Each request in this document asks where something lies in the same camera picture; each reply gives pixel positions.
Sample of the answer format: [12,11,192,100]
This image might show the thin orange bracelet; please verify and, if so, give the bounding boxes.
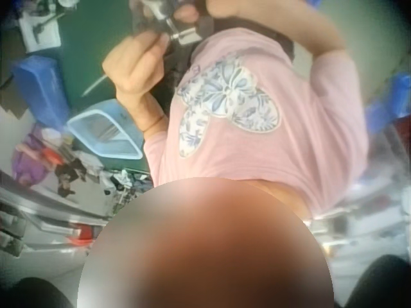
[141,115,166,133]

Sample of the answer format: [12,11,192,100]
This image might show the small red part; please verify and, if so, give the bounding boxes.
[68,228,94,245]

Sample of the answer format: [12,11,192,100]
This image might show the blue plastic crate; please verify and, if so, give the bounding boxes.
[365,73,411,131]

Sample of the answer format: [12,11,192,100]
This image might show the thin metal rod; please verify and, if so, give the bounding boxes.
[81,74,107,98]

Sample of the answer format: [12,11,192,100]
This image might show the grey metal rack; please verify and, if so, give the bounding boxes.
[0,171,109,259]

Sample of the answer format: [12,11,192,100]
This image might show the heap of small parts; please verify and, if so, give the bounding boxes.
[40,127,152,198]

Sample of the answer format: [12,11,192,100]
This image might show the blue plastic box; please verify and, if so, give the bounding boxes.
[12,55,71,130]

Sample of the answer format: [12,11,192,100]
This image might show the heap of purple bags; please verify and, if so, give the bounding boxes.
[12,127,44,182]

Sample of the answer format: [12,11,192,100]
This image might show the silver and black metal device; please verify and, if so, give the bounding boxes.
[130,0,215,49]

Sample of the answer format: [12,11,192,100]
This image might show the white tray with tools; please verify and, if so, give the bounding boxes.
[18,8,62,55]

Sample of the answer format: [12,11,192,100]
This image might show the person's left hand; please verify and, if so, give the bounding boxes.
[101,33,170,96]

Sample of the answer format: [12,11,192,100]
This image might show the person's right hand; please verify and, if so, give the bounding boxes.
[175,0,241,25]

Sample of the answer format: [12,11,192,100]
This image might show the light blue plastic basket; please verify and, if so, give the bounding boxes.
[66,98,144,160]

